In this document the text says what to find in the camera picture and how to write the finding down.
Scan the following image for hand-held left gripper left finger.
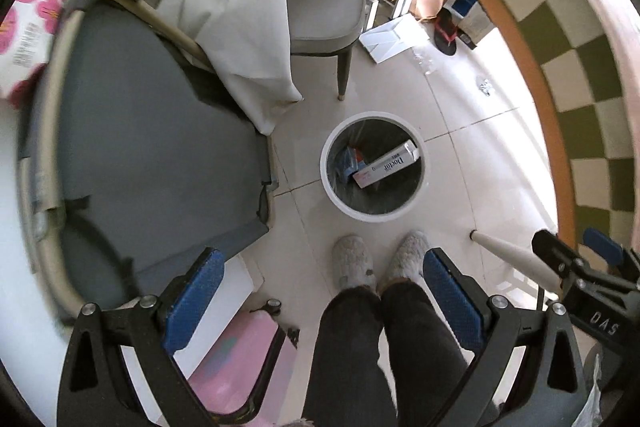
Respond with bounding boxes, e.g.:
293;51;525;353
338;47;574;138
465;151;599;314
57;248;226;427

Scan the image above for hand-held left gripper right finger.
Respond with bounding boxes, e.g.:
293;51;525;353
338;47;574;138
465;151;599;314
422;248;591;427

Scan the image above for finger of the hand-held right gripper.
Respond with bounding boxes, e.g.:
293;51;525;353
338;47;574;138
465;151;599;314
582;227;640;290
531;229;586;280

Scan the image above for white table leg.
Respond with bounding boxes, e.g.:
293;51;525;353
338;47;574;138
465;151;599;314
469;229;563;294

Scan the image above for grey fluffy right slipper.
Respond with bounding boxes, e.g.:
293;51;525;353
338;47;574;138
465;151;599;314
381;231;431;286

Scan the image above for grey fluffy slipper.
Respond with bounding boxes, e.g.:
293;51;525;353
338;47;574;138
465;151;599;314
331;234;377;294
381;231;431;286

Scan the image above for person's right leg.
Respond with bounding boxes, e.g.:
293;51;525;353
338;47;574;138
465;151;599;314
380;279;498;427

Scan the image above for person's leg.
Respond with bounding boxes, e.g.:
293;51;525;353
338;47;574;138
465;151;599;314
380;279;498;427
304;288;398;427

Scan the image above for clear plastic wrapper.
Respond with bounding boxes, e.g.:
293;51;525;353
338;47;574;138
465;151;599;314
570;347;617;427

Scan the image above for grey fluffy left slipper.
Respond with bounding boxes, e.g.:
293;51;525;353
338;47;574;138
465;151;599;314
331;234;377;294

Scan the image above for person's left leg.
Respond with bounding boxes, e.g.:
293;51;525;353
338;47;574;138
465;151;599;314
304;288;398;427

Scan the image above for white toothpaste box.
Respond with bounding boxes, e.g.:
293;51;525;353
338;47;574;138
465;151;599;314
352;139;420;189

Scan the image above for white round waste bin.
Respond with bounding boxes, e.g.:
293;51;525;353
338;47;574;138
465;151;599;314
320;111;431;222

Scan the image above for blue and orange packet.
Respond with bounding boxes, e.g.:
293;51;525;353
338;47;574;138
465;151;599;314
340;146;369;182

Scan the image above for round table with checkered cover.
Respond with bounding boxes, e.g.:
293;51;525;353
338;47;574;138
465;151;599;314
415;0;640;258

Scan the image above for clear crumpled plastic film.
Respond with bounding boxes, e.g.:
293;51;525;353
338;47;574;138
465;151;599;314
411;48;437;76

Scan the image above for red and black sandal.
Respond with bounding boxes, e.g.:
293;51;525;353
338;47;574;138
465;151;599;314
433;7;460;56

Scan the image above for blue and white box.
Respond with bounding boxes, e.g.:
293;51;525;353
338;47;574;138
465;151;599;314
451;0;494;48

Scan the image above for white open box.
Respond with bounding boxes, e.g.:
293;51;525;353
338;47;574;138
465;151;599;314
360;14;419;64

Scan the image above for white cloth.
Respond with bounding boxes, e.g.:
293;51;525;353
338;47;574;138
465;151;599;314
159;0;373;136

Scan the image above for pink floral tissue packet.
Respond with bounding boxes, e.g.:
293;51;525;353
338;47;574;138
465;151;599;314
0;0;74;108

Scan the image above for grey padded chair dark legs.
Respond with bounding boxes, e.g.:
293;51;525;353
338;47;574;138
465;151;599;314
105;0;367;101

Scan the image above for grey chair with beige frame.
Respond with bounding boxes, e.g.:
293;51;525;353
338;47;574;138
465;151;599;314
20;0;281;323

